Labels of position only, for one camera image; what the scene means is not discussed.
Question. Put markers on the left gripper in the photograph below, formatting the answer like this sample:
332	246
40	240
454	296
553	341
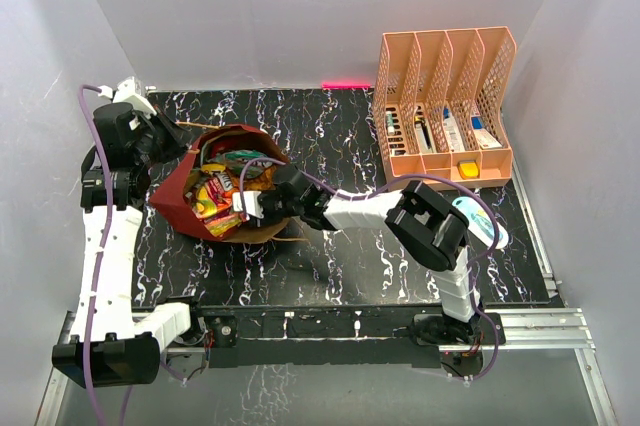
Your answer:
178	137

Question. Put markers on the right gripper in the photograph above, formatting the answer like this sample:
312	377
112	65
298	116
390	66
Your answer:
267	218

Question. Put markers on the red paper bag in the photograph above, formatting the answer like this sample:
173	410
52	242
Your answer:
196	198

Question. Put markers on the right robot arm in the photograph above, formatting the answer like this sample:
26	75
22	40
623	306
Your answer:
429	228

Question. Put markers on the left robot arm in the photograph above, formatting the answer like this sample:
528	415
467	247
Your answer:
106	346

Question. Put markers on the pink tape strip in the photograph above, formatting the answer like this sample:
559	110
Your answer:
345	85

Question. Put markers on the pink desk organizer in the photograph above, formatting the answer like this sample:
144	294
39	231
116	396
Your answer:
438	101

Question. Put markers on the yellow item in organizer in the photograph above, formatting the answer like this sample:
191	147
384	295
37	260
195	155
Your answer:
468	169

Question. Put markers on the white blue oval package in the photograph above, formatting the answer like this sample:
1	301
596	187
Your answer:
480	224

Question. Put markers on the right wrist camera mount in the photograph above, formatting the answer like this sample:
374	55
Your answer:
247	203

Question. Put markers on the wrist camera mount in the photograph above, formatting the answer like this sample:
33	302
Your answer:
131	91
247	203

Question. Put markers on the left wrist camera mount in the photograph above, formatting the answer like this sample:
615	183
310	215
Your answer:
131	91

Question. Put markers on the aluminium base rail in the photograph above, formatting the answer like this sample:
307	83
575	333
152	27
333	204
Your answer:
360	365

